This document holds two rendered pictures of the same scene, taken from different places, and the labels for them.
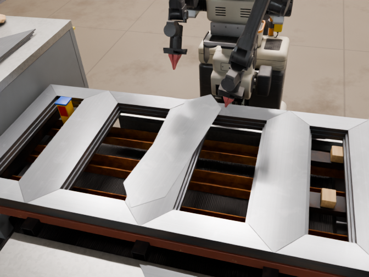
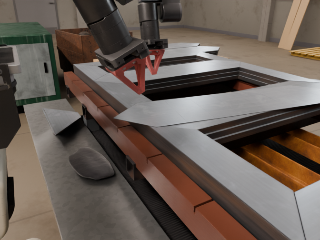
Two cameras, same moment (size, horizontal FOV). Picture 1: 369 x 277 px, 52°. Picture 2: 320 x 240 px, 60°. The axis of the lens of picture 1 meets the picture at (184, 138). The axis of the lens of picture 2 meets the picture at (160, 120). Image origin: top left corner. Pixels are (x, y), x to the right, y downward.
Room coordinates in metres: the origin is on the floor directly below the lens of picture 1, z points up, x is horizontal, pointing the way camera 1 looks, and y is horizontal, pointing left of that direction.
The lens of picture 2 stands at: (1.92, 0.39, 1.15)
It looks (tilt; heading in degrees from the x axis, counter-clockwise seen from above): 24 degrees down; 223
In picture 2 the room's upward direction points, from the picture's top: straight up
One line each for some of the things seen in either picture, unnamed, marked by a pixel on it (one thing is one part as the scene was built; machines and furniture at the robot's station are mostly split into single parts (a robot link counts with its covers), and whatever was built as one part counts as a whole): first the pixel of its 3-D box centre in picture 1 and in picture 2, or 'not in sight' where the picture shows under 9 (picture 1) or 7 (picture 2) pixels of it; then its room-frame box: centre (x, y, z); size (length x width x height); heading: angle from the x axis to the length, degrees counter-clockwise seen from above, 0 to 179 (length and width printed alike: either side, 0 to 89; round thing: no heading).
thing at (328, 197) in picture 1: (328, 198); not in sight; (0.88, -0.51, 0.79); 0.06 x 0.05 x 0.04; 162
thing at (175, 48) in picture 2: not in sight; (162, 54); (0.57, -0.83, 0.82); 0.80 x 0.40 x 0.06; 162
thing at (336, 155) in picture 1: (337, 154); not in sight; (1.11, -0.63, 0.79); 0.06 x 0.05 x 0.04; 162
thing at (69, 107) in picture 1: (68, 118); not in sight; (1.53, 0.57, 0.78); 0.05 x 0.05 x 0.19; 72
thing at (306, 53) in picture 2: not in sight; (318, 53); (-4.99, -1.24, 0.05); 1.12 x 0.74 x 0.10; 161
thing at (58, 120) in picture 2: not in sight; (63, 117); (1.41, -0.62, 0.70); 0.39 x 0.12 x 0.04; 72
